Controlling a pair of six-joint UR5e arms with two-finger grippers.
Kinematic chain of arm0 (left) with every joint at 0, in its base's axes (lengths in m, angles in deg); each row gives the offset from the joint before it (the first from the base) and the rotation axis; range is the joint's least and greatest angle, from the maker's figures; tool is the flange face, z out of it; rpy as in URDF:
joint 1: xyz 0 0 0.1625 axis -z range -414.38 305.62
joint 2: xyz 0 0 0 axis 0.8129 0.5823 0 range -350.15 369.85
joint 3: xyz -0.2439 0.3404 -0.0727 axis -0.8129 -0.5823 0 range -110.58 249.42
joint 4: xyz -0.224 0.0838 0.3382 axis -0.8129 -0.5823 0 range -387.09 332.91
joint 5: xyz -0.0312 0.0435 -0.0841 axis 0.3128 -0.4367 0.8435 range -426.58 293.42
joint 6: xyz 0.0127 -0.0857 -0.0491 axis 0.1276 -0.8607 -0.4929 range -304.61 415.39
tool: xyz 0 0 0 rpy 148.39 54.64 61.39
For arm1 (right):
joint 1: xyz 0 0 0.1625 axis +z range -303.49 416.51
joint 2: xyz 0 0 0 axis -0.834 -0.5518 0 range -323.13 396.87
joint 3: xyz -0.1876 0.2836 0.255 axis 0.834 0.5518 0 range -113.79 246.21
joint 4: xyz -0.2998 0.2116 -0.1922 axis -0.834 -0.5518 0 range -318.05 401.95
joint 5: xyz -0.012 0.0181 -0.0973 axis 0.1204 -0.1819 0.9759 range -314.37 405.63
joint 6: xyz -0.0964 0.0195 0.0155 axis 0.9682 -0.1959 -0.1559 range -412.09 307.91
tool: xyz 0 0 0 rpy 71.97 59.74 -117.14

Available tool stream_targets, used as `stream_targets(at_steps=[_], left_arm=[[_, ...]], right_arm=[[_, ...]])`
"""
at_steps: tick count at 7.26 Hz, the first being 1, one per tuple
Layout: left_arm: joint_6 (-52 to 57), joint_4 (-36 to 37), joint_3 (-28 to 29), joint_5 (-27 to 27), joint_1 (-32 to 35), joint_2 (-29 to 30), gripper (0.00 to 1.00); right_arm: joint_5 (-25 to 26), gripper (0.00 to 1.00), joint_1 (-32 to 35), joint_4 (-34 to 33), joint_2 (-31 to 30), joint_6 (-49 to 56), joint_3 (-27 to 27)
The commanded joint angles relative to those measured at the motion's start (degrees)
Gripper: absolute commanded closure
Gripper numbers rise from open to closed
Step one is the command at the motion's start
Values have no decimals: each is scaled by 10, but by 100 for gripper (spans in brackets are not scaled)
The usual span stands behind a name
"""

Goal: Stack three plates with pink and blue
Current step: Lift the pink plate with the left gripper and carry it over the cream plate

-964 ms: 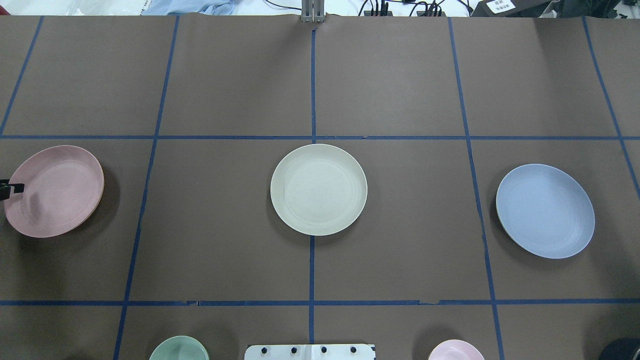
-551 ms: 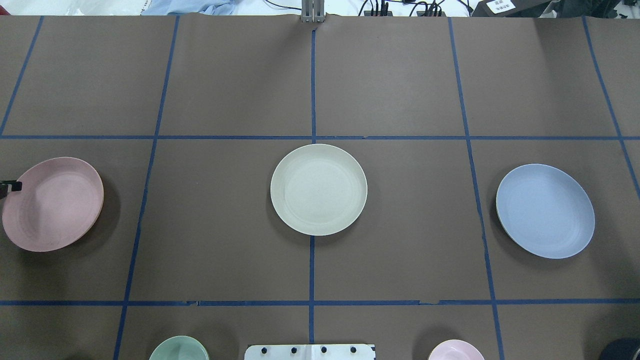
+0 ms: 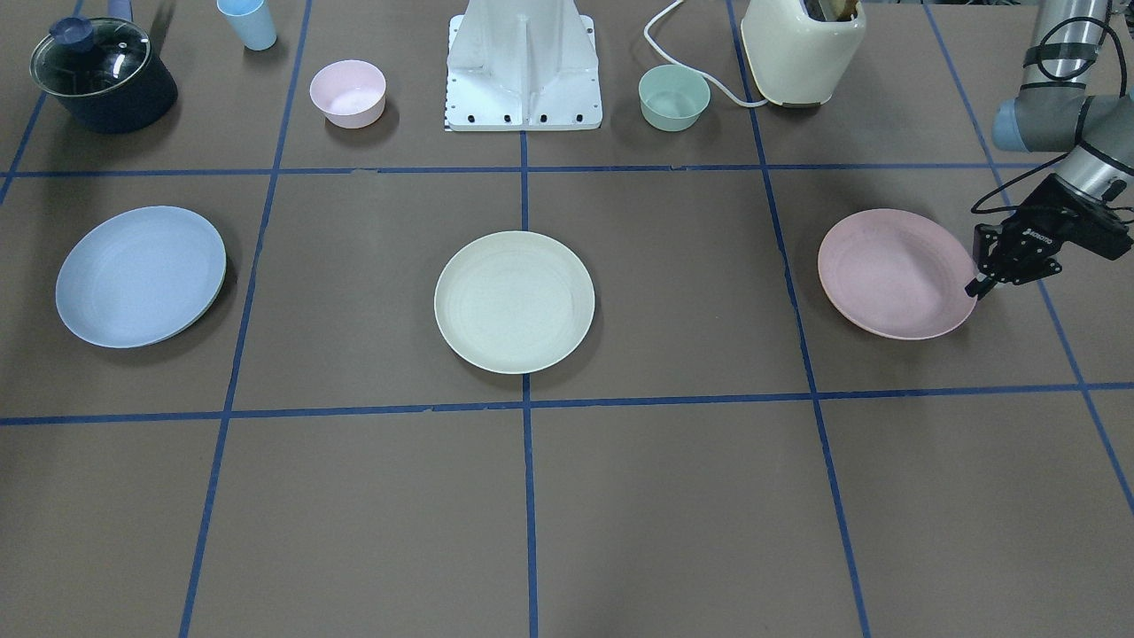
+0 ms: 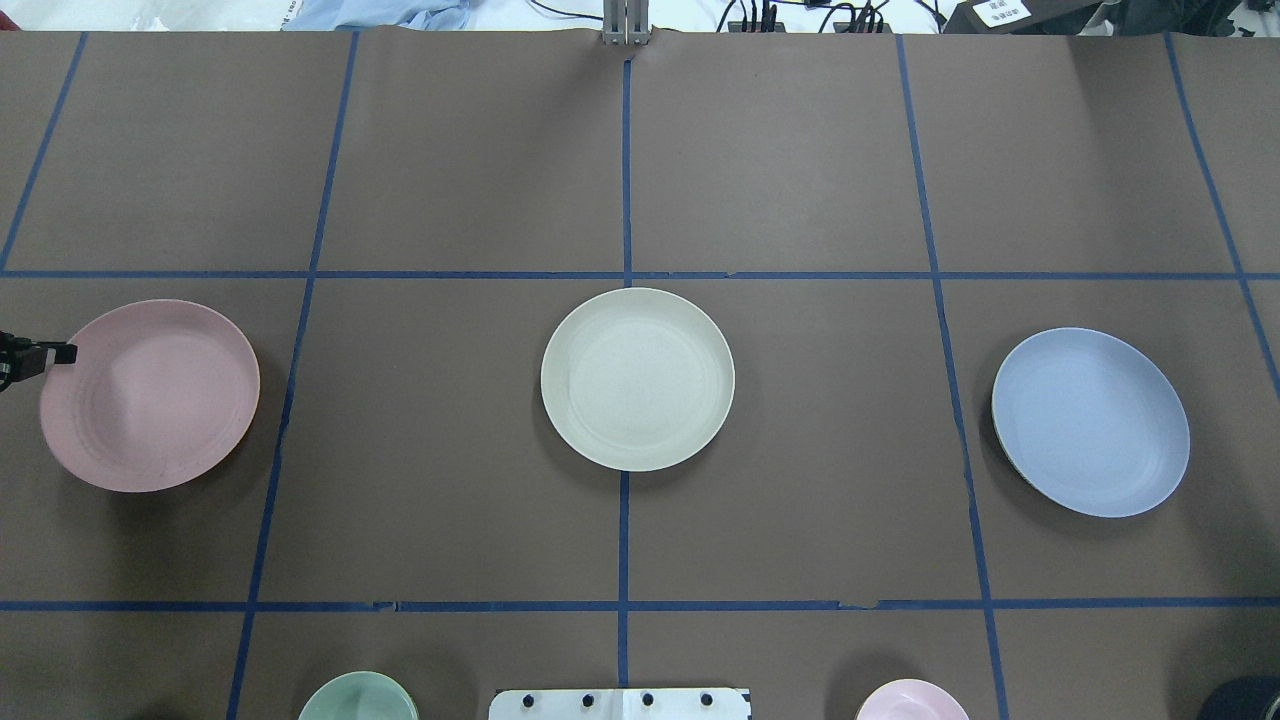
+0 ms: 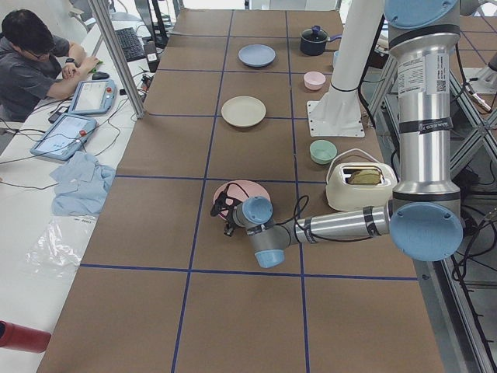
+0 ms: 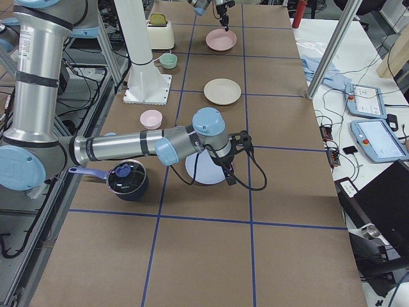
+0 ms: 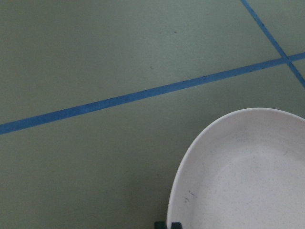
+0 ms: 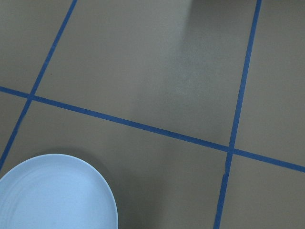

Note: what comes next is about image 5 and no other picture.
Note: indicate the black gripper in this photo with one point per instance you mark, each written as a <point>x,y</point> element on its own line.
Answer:
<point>229,212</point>

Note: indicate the pink plate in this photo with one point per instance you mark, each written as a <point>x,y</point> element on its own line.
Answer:
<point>242,190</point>

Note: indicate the blue plate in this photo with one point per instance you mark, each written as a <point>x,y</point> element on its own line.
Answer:
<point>257,55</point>

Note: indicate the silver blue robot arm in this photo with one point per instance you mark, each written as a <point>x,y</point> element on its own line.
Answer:
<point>422,214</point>

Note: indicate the cream plate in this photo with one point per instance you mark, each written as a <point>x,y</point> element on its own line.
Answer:
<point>243,111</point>

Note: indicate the green bowl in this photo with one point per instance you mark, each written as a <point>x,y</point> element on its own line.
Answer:
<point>322,152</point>

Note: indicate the cream toaster with bread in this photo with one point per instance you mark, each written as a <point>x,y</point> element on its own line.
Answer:
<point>356,179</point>

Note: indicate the light blue cloth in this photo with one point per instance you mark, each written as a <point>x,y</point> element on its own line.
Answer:
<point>82,185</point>

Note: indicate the pink bowl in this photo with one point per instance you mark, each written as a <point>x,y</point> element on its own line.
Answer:
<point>314,80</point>

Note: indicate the upper teach pendant tablet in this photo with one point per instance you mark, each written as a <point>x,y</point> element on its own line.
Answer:
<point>93,97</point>

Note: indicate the teach pendant tablet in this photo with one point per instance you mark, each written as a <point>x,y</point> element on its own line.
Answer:
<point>93,97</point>
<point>65,137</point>

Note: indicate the lower teach pendant tablet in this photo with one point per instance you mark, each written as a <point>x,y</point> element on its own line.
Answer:
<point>65,137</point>

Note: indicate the clear plastic bag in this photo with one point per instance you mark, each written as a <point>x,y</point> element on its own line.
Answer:
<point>61,246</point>

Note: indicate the black computer mouse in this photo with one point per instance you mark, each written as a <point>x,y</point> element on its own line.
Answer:
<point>100,75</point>

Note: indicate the black keyboard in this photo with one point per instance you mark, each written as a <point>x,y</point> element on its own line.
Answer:
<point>130,43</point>

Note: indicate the dark blue pot with lid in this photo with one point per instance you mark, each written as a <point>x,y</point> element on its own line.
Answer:
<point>314,40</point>

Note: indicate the light blue cup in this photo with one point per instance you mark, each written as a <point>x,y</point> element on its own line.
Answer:
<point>335,59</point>

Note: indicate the seated person in grey shirt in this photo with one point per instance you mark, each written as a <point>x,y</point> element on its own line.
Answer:
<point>37,65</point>

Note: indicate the red bottle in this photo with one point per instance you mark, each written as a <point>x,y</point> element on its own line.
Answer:
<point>17,337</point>

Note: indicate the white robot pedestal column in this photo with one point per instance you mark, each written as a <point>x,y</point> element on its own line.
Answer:
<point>338,113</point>

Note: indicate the aluminium frame post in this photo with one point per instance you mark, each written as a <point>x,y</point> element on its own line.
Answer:
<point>100,10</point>

